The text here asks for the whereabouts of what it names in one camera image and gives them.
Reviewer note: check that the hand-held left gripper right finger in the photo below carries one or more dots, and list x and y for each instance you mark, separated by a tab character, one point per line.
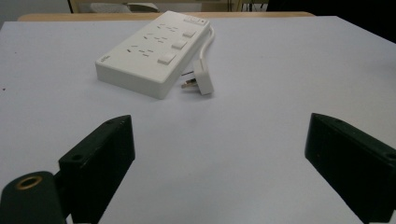
351	161

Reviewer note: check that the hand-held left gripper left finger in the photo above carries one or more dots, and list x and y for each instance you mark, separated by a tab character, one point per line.
96	168

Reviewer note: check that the white power strip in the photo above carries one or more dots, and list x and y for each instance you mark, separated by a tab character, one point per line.
155	53

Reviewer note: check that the white power plug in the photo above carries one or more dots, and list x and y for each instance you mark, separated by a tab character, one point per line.
202	77

